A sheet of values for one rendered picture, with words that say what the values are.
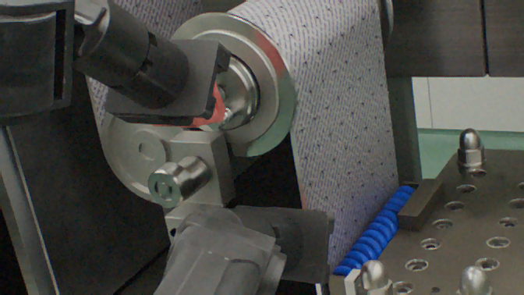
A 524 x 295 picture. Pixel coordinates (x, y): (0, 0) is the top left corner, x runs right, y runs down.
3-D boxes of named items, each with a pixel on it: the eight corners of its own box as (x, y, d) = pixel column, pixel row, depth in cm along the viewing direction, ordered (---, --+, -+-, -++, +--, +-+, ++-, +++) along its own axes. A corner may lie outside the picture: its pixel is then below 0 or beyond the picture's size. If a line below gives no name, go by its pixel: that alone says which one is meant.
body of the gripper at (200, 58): (215, 122, 68) (163, 91, 62) (116, 119, 73) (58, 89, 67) (231, 47, 69) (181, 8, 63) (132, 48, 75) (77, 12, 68)
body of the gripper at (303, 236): (331, 284, 79) (294, 286, 72) (238, 271, 84) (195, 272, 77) (337, 214, 79) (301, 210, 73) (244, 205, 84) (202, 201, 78)
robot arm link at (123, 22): (73, 67, 58) (113, -6, 59) (14, 37, 62) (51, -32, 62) (133, 100, 64) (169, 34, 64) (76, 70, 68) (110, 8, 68)
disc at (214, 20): (171, 144, 89) (155, 6, 82) (173, 142, 89) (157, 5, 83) (298, 168, 82) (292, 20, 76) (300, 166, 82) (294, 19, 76)
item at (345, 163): (318, 300, 89) (290, 136, 82) (397, 197, 107) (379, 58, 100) (322, 300, 88) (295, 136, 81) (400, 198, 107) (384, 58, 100)
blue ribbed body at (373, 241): (329, 297, 89) (324, 269, 88) (400, 204, 106) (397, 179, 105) (360, 302, 88) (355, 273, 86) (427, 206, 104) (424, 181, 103)
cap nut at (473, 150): (453, 165, 109) (450, 133, 107) (462, 154, 112) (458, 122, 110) (482, 167, 107) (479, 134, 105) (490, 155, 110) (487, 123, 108)
